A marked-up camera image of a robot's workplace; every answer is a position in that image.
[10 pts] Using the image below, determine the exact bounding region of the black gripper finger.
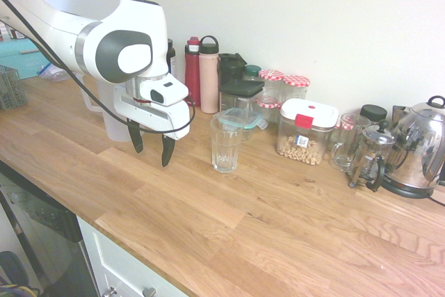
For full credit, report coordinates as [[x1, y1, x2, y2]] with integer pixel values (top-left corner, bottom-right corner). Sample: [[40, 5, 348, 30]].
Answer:
[[161, 135, 177, 168], [126, 118, 145, 154]]

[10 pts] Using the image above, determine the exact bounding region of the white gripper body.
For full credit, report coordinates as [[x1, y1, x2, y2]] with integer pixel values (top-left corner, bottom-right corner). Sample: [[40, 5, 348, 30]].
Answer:
[[113, 84, 191, 141]]

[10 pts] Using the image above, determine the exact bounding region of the translucent pitcher blue lid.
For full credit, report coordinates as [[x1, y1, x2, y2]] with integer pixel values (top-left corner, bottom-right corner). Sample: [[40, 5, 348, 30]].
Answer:
[[79, 73, 140, 143]]

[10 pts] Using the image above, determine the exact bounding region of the red water bottle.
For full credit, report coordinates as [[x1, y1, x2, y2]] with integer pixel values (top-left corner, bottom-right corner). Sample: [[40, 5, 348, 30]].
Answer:
[[184, 36, 202, 108]]

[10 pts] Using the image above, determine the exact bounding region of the pink water bottle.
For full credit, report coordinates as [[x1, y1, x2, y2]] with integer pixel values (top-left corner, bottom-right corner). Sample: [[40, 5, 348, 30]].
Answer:
[[198, 35, 220, 114]]

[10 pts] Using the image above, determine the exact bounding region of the clear faceted drinking glass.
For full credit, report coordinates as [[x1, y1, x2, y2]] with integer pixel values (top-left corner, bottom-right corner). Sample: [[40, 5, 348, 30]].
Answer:
[[209, 117, 243, 173]]

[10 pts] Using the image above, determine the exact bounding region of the black protein powder tub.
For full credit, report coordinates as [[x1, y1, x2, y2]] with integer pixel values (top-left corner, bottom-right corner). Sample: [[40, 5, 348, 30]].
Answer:
[[166, 38, 177, 82]]

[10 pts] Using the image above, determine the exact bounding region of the glass container teal lid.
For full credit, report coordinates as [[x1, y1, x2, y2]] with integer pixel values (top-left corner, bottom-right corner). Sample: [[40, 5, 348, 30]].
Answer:
[[218, 107, 268, 142]]

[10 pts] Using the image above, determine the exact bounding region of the square container black lid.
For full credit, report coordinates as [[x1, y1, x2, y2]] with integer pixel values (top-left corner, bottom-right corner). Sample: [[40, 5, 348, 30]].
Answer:
[[218, 79, 265, 120]]

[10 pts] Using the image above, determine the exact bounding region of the clear plastic zip bag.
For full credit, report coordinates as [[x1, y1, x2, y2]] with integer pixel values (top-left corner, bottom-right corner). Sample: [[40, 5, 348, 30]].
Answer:
[[36, 63, 76, 84]]

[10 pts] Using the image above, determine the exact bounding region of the green lid glass jar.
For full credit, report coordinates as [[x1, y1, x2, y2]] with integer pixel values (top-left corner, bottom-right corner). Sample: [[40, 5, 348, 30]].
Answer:
[[242, 64, 262, 82]]

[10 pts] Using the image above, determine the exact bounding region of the small red checked lid jar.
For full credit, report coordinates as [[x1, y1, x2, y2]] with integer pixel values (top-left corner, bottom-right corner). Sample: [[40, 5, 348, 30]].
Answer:
[[332, 115, 357, 145], [256, 97, 282, 124]]

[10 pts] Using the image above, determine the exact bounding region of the black dishwasher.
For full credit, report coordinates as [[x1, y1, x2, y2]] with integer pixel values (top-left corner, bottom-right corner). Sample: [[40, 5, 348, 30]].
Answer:
[[0, 161, 100, 297]]

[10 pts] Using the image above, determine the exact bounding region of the red checked lid glass jar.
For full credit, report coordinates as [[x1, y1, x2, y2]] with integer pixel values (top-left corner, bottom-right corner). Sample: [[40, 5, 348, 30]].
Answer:
[[282, 74, 312, 103], [257, 69, 285, 103]]

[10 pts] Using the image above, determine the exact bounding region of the white cabinet drawer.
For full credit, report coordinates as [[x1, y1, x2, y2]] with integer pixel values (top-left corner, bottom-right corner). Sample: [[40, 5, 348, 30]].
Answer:
[[76, 216, 188, 297]]

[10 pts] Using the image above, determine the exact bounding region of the grey cutlery basket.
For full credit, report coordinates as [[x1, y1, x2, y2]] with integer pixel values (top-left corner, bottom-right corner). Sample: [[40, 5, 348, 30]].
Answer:
[[0, 64, 29, 111]]

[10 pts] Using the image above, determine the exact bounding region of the teal cardboard box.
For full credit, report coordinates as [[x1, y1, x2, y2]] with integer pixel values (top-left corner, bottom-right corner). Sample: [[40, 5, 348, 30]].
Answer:
[[0, 38, 53, 81]]

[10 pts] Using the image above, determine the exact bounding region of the cereal container white lid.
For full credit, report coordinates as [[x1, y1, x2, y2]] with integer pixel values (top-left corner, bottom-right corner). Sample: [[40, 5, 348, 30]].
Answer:
[[276, 98, 340, 166]]

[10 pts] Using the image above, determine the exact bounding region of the clear glass mug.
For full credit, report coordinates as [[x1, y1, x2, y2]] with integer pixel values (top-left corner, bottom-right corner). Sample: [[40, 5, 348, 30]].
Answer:
[[329, 113, 372, 172]]

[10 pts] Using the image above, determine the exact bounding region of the glass french press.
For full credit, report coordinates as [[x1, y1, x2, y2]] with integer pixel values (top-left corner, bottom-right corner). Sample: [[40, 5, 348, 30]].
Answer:
[[348, 119, 397, 193]]

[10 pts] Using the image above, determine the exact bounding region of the black lid jar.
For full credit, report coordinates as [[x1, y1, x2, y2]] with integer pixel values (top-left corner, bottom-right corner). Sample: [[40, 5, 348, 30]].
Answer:
[[359, 104, 389, 126]]

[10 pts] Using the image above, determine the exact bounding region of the black kettle base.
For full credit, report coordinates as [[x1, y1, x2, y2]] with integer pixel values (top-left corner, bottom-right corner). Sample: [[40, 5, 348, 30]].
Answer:
[[380, 178, 437, 200]]

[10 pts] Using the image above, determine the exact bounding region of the shiny steel kettle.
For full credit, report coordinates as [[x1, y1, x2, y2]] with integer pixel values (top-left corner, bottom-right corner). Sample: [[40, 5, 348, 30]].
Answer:
[[382, 95, 445, 190]]

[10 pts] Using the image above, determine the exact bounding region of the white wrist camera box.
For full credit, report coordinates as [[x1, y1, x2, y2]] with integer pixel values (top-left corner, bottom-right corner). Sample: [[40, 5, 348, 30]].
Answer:
[[138, 74, 191, 107]]

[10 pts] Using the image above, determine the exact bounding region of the metal drawer handle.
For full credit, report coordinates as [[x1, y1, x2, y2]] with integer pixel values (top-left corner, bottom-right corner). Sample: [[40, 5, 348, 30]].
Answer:
[[104, 286, 157, 297]]

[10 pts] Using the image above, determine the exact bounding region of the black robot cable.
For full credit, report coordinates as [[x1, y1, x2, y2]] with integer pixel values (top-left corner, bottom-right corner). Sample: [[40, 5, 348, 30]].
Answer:
[[0, 0, 196, 135]]

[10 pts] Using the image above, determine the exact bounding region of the dark cable bundle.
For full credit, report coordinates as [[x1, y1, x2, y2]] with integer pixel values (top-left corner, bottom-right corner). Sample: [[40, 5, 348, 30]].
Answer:
[[0, 250, 41, 297]]

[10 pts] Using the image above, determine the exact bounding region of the black kettle power cord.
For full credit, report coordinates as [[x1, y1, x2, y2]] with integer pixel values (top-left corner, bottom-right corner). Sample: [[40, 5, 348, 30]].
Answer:
[[427, 178, 445, 206]]

